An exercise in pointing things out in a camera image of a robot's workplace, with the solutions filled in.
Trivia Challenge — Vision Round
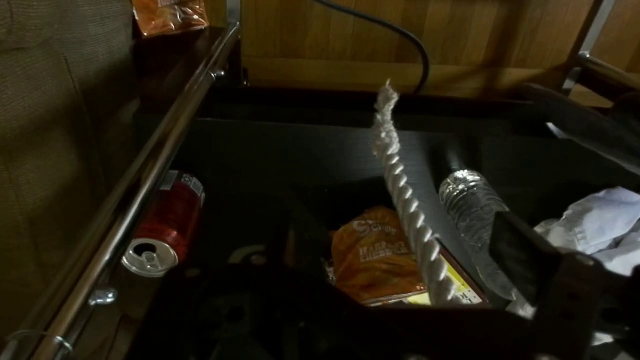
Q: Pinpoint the black coffee table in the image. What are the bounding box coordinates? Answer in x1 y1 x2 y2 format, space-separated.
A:
129 87 640 360

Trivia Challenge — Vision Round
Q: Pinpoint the yellow flat box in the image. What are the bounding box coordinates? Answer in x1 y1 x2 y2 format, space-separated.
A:
398 250 487 308

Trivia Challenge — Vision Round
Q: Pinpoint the white twisted rope piece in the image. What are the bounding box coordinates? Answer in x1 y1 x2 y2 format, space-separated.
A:
370 79 465 308

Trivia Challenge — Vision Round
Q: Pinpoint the black wall cable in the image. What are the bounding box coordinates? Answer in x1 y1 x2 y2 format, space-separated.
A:
313 0 431 93

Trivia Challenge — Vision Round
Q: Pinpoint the metal clothes rack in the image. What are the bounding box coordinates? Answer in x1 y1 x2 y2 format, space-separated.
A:
27 0 640 360

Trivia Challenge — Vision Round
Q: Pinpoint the orange snack bag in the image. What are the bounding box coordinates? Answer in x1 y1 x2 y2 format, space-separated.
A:
328 207 431 308
129 0 210 41

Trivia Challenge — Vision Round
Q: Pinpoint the brown fabric couch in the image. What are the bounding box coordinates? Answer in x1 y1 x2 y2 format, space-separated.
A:
0 0 166 338

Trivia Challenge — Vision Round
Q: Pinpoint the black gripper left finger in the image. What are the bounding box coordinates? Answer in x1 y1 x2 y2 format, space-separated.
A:
277 199 339 323

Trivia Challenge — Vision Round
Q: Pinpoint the red soda can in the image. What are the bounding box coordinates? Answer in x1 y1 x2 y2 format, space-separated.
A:
120 170 208 280

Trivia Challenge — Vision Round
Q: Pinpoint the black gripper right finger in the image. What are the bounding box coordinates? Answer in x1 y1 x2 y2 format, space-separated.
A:
489 210 598 360

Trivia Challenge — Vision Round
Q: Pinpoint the clear plastic water bottle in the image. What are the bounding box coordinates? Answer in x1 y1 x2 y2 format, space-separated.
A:
437 167 520 304

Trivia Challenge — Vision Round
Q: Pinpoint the white crumpled cloth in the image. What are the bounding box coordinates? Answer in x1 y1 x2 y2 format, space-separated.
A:
533 187 640 279

